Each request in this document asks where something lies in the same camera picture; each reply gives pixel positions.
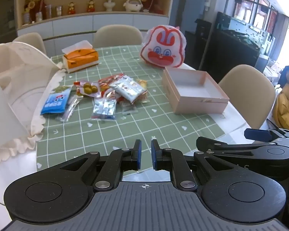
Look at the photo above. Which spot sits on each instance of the orange tissue box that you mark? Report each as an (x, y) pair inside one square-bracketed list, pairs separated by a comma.
[(80, 59)]

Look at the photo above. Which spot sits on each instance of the white vase with plant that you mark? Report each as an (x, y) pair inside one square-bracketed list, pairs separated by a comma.
[(109, 3)]

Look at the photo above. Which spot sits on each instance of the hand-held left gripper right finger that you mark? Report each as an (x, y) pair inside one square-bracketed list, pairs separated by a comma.
[(155, 156)]

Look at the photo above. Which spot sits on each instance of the white fabric bag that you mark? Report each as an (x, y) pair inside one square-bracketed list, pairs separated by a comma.
[(38, 127)]

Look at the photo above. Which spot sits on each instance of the pink cardboard box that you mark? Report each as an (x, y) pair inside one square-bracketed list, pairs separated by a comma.
[(195, 93)]

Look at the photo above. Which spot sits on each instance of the beige chair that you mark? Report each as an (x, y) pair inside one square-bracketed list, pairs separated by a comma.
[(30, 41), (248, 93), (118, 35)]

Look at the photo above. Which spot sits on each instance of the glass cup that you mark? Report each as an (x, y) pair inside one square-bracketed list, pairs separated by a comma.
[(48, 12), (59, 10)]

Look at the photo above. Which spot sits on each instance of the long clear snack packet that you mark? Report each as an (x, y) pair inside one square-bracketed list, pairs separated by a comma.
[(71, 108)]

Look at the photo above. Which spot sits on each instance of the small clear snack packet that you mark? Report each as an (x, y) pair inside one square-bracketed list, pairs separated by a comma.
[(129, 106)]

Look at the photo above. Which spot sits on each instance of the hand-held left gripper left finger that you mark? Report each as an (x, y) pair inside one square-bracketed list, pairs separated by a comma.
[(137, 154)]

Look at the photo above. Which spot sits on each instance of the white paper bag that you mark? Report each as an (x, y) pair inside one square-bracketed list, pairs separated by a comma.
[(7, 115)]

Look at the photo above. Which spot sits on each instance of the blue snack packet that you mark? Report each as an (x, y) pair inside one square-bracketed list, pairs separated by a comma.
[(55, 101)]

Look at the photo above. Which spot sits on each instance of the red white rabbit bag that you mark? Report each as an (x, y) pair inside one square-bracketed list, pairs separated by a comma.
[(162, 47)]

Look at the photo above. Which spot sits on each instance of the black tall box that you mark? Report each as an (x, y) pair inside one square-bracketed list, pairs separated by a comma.
[(202, 32)]

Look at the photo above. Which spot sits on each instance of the white plush toy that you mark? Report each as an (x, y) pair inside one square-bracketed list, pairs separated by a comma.
[(132, 4)]

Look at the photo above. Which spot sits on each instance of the green checked tablecloth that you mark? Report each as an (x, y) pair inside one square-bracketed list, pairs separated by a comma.
[(139, 127)]

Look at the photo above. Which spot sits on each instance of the silver snack packet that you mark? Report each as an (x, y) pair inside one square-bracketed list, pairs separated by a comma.
[(103, 108)]

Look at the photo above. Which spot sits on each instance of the green olives packet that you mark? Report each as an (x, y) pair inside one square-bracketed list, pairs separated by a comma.
[(88, 89)]

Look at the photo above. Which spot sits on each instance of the red gift box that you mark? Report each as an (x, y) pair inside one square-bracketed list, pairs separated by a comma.
[(40, 9)]

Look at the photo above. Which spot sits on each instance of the red gold figurine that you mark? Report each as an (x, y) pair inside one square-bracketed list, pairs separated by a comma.
[(91, 6), (71, 8)]

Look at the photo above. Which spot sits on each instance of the white snack packet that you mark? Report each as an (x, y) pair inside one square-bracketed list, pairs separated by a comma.
[(128, 89)]

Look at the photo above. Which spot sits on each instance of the yellow cushion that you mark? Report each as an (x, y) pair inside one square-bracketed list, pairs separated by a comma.
[(285, 112)]

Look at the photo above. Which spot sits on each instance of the yellow figurine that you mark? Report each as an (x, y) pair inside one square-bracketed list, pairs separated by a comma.
[(30, 3)]

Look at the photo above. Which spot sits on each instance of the red yellow snack packet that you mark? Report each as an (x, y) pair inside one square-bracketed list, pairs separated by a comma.
[(110, 94)]

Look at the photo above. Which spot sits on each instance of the black fish tank cabinet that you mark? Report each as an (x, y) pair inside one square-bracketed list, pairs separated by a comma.
[(236, 48)]

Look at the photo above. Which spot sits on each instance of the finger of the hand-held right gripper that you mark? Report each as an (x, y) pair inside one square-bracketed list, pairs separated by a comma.
[(208, 145), (256, 133)]

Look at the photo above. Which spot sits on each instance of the yellow biscuit packet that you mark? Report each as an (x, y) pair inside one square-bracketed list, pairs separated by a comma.
[(142, 83)]

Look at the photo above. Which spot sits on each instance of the brown plush toy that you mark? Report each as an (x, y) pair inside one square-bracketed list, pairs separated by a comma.
[(152, 2)]

